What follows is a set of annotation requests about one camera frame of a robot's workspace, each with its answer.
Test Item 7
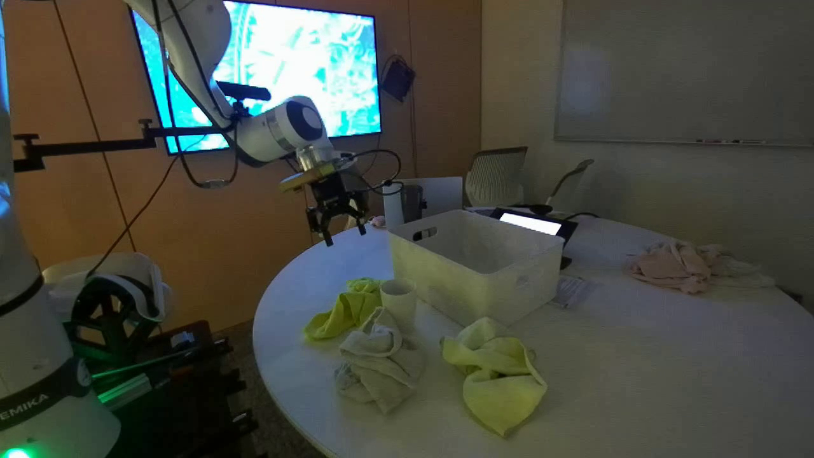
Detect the black box on wall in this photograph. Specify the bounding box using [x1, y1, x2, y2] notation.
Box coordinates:
[382, 57, 417, 103]

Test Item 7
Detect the black cable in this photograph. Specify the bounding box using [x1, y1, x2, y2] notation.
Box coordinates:
[85, 151, 182, 281]

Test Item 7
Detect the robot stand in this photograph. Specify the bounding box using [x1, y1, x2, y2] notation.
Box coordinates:
[62, 318, 263, 458]

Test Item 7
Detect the wall screen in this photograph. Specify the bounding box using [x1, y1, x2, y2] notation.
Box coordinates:
[130, 0, 383, 156]

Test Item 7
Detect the white bottle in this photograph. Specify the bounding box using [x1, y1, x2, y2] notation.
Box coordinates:
[382, 181, 406, 232]

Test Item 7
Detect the mesh office chair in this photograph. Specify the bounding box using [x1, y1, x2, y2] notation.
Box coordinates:
[464, 146, 529, 208]

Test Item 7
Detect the camera on mount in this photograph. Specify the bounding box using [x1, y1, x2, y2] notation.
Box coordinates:
[13, 81, 272, 173]

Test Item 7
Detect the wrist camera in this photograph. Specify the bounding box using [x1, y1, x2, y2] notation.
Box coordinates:
[280, 158, 358, 193]

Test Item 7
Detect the small plastic packet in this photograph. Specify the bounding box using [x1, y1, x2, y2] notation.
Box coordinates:
[549, 274, 590, 310]

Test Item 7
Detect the white cup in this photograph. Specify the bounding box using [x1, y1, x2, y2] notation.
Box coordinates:
[380, 278, 418, 330]

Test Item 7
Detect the white plastic box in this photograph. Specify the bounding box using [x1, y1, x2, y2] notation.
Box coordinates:
[387, 209, 566, 328]

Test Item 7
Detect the grey cloth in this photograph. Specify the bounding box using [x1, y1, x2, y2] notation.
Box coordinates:
[334, 307, 426, 415]

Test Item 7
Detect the pink cloth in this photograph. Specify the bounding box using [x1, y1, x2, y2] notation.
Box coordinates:
[626, 240, 726, 295]

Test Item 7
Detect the white headset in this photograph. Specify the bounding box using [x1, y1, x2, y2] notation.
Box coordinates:
[43, 252, 174, 323]

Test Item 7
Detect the yellow-green cloth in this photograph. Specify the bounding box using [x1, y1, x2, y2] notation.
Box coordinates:
[303, 277, 385, 342]
[441, 316, 548, 438]

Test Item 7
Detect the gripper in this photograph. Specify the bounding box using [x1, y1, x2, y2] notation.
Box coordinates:
[307, 173, 371, 248]

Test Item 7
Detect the white cloth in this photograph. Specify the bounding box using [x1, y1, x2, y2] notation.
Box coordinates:
[698, 244, 777, 289]

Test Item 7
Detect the black tablet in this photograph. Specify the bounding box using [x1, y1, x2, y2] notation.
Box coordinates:
[489, 207, 580, 270]

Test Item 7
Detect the whiteboard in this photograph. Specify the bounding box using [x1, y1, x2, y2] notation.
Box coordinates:
[554, 0, 814, 148]

